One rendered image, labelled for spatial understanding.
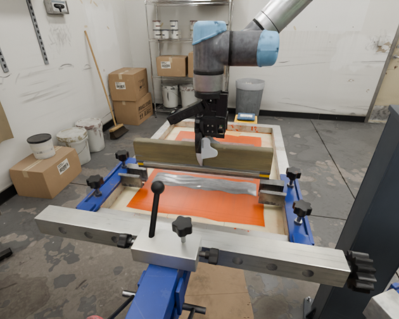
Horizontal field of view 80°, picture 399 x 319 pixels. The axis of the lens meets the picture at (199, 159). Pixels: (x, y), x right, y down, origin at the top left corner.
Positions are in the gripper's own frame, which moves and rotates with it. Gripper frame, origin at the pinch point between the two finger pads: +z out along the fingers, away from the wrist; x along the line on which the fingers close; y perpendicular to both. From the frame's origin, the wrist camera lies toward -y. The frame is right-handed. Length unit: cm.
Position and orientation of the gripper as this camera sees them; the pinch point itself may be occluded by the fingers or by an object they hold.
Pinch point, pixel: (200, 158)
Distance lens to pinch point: 71.0
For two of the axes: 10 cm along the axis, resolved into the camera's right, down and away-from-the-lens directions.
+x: 2.0, -4.8, 8.5
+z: 0.0, 8.7, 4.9
